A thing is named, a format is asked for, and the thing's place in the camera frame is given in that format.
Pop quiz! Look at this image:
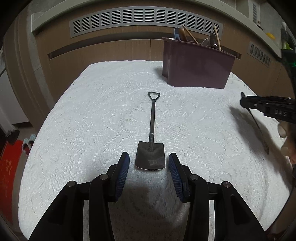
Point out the maroon plastic utensil caddy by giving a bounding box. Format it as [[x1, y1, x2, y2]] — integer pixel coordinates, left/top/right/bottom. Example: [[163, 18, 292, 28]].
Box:
[[162, 38, 235, 89]]

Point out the person's right hand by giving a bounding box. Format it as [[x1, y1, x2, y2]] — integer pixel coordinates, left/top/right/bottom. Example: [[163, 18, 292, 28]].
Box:
[[277, 121, 295, 165]]

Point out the red floor mat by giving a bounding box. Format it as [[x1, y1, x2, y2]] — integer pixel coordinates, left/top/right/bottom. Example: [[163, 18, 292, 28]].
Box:
[[0, 140, 23, 223]]

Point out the black smiley face spoon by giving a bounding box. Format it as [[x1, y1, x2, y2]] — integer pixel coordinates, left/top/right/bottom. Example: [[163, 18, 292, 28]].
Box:
[[240, 91, 270, 155]]

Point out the small grey ventilation grille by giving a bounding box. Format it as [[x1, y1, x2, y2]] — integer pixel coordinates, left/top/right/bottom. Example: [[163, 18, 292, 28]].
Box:
[[247, 42, 271, 67]]

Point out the white lace tablecloth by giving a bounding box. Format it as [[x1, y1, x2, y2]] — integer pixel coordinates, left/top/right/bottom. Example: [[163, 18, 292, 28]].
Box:
[[18, 60, 292, 240]]

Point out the black shovel-shaped spoon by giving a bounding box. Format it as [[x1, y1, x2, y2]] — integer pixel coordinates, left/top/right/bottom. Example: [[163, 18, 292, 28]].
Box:
[[135, 92, 166, 171]]

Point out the wooden spoon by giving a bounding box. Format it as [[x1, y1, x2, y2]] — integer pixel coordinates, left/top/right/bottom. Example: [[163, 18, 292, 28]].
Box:
[[178, 28, 187, 42]]

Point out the long grey ventilation grille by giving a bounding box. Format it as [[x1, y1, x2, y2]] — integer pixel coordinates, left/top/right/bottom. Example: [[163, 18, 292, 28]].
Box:
[[69, 6, 223, 38]]

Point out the translucent grey plastic spoon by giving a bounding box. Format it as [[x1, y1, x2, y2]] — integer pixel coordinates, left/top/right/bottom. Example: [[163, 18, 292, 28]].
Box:
[[209, 33, 219, 49]]

